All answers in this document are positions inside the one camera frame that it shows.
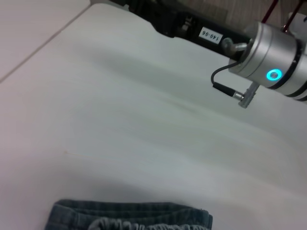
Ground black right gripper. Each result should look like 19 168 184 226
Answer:
109 0 253 59

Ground blue denim shorts with cartoon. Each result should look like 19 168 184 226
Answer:
45 199 213 230

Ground white glossy robot cover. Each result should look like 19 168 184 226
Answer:
286 11 307 34

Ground silver elbow cable connector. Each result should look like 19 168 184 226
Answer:
221 37 249 52

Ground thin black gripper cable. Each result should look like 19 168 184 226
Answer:
211 61 247 99

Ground red cable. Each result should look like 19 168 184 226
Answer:
262 0 279 23
283 0 304 32

